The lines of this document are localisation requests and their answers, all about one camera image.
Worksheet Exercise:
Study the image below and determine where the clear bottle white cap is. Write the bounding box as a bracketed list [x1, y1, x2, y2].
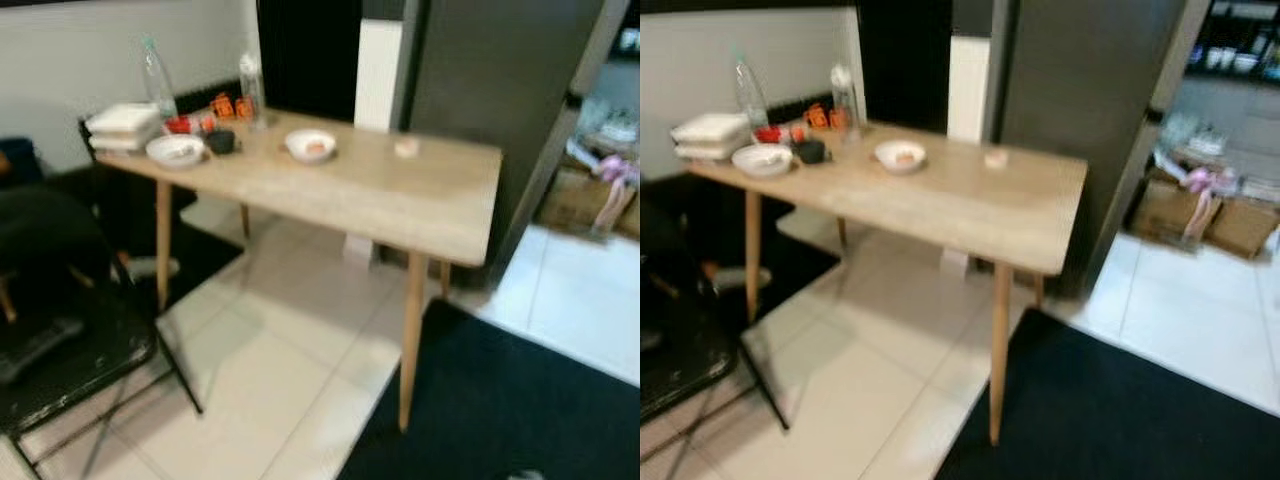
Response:
[830, 65, 863, 136]
[238, 52, 269, 129]

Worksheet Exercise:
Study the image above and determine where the white bowl with food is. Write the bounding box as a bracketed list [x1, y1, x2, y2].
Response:
[285, 129, 338, 163]
[875, 139, 928, 175]

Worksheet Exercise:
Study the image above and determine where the black floor mat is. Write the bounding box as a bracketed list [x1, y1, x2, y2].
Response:
[335, 298, 641, 480]
[935, 308, 1280, 480]

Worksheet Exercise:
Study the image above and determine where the printed brown cardboard box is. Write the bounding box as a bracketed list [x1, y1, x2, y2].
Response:
[540, 168, 613, 237]
[1130, 175, 1211, 246]

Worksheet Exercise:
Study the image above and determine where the clear bottle green cap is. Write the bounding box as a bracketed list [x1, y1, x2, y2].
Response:
[140, 35, 179, 123]
[735, 55, 771, 131]

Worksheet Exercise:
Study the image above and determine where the black folding chair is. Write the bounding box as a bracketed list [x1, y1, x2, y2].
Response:
[0, 185, 206, 476]
[640, 200, 791, 461]

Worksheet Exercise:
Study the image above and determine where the plain brown cardboard box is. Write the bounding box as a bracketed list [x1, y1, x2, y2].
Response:
[610, 195, 641, 241]
[1205, 195, 1280, 259]

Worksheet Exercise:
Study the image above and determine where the pink ribbon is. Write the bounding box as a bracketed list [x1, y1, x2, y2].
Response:
[1180, 165, 1239, 246]
[590, 155, 641, 239]

